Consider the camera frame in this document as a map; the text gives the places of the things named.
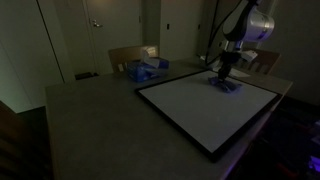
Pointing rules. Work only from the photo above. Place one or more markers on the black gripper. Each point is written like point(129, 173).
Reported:
point(229, 61)

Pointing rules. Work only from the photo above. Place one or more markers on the blue microfiber towel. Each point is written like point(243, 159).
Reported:
point(230, 86)

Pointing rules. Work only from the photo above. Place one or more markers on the black framed whiteboard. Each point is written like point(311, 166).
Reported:
point(206, 113)

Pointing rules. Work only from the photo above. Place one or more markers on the blue tissue box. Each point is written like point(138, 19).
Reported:
point(146, 71)

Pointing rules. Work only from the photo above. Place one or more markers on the white room door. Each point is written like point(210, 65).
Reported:
point(113, 40)

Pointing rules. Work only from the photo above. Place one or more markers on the black floor mat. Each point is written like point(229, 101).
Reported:
point(86, 75)

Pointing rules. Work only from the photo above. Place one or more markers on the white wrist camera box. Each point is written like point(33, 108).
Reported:
point(249, 55)

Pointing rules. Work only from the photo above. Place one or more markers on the small dark wall switch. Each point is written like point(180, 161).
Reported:
point(168, 26)

